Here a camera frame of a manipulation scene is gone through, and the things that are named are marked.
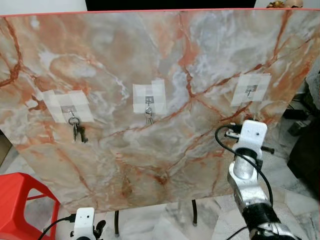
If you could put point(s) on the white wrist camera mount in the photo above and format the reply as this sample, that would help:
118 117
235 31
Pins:
252 135
84 220

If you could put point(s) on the dark sofa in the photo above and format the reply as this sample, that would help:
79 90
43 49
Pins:
307 155

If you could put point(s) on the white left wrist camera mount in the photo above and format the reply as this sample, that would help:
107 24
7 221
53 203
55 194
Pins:
84 220

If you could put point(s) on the golden brown ornament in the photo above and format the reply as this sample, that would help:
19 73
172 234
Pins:
282 4

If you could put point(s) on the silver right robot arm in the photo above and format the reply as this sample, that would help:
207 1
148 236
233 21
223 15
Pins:
245 187

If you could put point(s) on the black television screen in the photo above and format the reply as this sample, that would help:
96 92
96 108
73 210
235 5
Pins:
170 4

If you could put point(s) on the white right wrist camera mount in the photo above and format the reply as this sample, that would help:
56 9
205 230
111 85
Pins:
252 135

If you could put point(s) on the marble pattern table top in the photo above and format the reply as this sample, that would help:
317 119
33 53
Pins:
150 160

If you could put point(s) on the black metal table leg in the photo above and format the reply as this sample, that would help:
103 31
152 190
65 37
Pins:
117 225
195 212

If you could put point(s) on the grey cushion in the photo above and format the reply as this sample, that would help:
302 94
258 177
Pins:
314 82

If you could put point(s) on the red plastic stool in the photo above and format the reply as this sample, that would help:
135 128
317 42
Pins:
15 200

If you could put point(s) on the metal adhesive hook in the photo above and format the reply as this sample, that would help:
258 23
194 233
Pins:
149 100
251 89
70 108

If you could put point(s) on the small silver keys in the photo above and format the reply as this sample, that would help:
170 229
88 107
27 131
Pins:
149 117

